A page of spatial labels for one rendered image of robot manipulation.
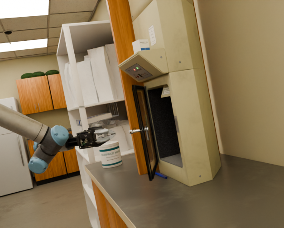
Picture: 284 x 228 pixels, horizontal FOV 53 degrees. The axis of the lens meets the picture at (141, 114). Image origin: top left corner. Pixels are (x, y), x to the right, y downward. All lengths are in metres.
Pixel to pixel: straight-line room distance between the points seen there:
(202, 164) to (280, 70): 0.50
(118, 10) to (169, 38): 0.45
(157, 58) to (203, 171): 0.50
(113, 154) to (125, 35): 0.74
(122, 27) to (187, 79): 0.51
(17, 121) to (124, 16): 0.77
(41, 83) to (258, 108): 5.32
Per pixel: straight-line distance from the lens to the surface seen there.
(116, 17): 1.54
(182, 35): 1.22
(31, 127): 1.15
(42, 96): 6.28
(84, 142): 1.26
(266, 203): 1.01
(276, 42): 1.31
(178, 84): 1.17
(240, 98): 1.52
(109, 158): 1.82
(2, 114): 1.15
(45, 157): 1.22
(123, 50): 1.51
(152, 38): 1.28
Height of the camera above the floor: 1.33
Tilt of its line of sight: 3 degrees down
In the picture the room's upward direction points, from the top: 11 degrees counter-clockwise
